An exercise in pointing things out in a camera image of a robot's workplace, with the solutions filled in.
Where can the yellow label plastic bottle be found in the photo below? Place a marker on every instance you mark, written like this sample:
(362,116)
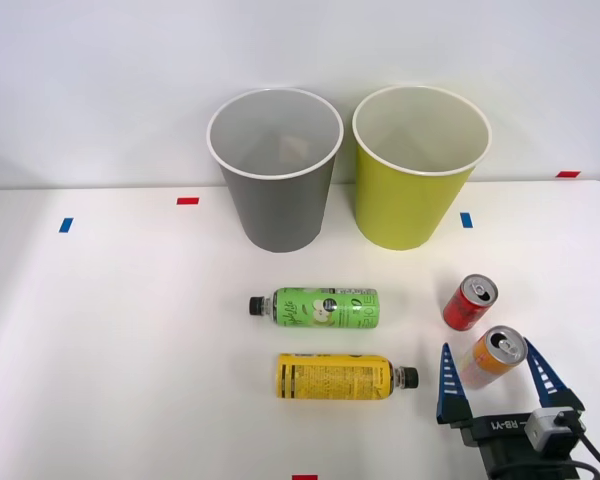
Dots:
(330,377)

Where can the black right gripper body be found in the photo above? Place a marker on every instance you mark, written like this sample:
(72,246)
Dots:
(510,447)

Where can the red drink can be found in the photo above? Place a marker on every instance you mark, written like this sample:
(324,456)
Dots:
(467,303)

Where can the yellow-green plastic waste bin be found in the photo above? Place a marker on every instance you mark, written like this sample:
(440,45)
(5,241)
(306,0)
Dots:
(405,205)

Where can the green label plastic bottle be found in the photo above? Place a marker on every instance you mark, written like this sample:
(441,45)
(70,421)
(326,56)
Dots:
(330,308)

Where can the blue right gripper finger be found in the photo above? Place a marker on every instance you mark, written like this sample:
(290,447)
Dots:
(451,387)
(547,380)

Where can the grey plastic waste bin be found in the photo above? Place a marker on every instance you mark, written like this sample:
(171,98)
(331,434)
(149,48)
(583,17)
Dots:
(275,210)

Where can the orange and white drink can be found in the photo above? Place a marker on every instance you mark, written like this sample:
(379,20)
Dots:
(490,357)

